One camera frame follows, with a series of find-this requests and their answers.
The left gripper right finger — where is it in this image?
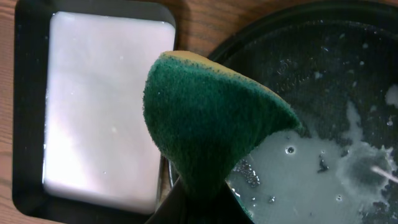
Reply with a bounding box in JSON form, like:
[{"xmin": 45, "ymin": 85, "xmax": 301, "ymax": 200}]
[{"xmin": 214, "ymin": 182, "xmax": 253, "ymax": 224}]

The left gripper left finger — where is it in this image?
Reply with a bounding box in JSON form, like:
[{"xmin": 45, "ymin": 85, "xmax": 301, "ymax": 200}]
[{"xmin": 145, "ymin": 178, "xmax": 188, "ymax": 224}]

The green yellow sponge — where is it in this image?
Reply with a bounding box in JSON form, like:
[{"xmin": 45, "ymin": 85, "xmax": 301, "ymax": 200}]
[{"xmin": 143, "ymin": 50, "xmax": 301, "ymax": 205}]

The black rectangular sponge tray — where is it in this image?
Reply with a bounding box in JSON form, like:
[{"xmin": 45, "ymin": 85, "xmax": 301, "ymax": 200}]
[{"xmin": 12, "ymin": 1, "xmax": 177, "ymax": 223}]

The round black tray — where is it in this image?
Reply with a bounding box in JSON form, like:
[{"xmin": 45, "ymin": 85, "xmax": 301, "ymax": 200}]
[{"xmin": 167, "ymin": 0, "xmax": 398, "ymax": 224}]

